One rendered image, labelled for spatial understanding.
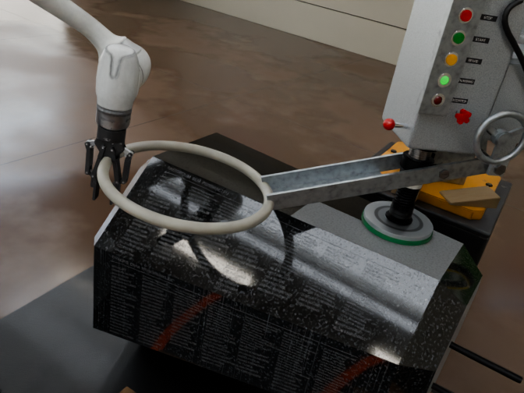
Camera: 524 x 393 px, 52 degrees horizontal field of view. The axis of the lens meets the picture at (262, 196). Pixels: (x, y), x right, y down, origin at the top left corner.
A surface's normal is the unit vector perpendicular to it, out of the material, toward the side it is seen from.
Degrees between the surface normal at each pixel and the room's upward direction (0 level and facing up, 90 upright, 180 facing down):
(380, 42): 90
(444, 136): 90
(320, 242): 45
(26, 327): 0
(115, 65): 77
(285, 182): 90
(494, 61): 90
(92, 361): 0
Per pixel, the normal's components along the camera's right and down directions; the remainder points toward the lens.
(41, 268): 0.16, -0.87
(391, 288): -0.24, -0.37
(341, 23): -0.56, 0.32
